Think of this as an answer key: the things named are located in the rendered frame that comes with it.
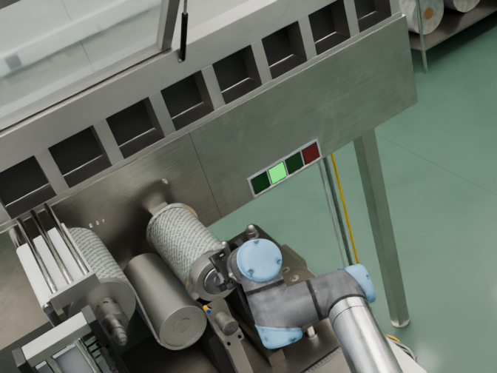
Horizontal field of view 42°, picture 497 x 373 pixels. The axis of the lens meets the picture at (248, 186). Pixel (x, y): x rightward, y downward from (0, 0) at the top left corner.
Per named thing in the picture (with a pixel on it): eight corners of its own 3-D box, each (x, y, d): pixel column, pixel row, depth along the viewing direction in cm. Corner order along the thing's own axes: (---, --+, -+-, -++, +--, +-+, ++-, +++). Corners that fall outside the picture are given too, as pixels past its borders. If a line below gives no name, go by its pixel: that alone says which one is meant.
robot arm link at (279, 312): (324, 333, 111) (303, 272, 112) (263, 354, 111) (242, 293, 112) (321, 328, 119) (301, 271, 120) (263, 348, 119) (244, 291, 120)
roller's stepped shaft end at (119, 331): (120, 352, 127) (113, 342, 126) (109, 335, 132) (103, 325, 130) (134, 343, 128) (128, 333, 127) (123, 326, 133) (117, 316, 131)
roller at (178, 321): (169, 359, 150) (151, 325, 143) (132, 300, 170) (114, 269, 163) (213, 331, 153) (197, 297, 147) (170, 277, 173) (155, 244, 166)
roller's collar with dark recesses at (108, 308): (106, 344, 133) (93, 323, 129) (97, 328, 137) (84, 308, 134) (133, 327, 134) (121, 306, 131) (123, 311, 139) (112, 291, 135)
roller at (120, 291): (88, 349, 138) (60, 305, 130) (58, 289, 158) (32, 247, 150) (145, 314, 142) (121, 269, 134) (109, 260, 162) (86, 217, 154)
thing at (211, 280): (200, 278, 144) (227, 260, 145) (196, 274, 145) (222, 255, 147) (211, 300, 148) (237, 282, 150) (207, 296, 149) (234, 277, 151)
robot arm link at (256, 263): (250, 291, 110) (234, 243, 111) (238, 293, 120) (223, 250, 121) (291, 276, 112) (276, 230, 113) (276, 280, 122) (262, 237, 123)
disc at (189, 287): (181, 307, 147) (191, 250, 142) (180, 306, 147) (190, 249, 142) (237, 300, 155) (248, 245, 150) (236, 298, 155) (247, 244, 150)
